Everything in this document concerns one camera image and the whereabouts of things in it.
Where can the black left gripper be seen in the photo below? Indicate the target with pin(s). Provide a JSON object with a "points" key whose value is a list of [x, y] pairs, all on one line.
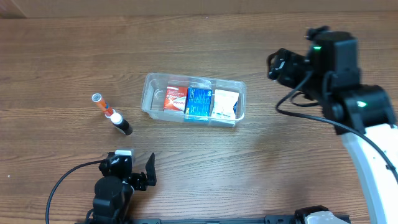
{"points": [[137, 180]]}

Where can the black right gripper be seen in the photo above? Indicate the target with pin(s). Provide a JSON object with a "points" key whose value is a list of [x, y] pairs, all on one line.
{"points": [[278, 65]]}

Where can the red medicine box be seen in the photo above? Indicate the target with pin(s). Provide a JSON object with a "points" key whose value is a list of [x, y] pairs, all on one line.
{"points": [[176, 98]]}

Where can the white medicine box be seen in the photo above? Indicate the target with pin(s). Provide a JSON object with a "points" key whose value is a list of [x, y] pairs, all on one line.
{"points": [[225, 103]]}

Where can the blue lozenge box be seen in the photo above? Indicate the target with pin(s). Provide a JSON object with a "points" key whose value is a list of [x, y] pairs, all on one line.
{"points": [[198, 104]]}

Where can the clear plastic container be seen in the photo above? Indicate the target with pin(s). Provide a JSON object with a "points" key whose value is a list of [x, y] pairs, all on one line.
{"points": [[154, 92]]}

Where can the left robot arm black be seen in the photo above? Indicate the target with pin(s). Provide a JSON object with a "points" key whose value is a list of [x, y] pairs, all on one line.
{"points": [[114, 191]]}

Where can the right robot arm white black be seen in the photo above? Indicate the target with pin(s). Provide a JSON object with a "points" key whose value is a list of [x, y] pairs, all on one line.
{"points": [[329, 77]]}

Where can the dark brown syrup bottle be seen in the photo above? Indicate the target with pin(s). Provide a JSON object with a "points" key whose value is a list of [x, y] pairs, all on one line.
{"points": [[121, 124]]}

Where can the orange tablet tube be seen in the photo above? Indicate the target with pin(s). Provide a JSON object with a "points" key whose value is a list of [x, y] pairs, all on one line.
{"points": [[102, 104]]}

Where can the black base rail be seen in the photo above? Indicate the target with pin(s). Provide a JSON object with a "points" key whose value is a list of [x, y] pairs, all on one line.
{"points": [[268, 219]]}

